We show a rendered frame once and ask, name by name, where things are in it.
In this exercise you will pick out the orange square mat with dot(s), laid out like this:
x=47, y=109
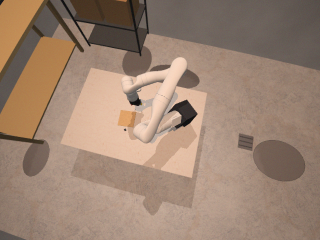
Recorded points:
x=126, y=118

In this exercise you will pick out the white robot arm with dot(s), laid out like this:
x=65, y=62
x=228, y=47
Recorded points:
x=159, y=122

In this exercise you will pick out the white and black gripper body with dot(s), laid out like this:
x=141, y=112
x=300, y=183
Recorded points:
x=135, y=101

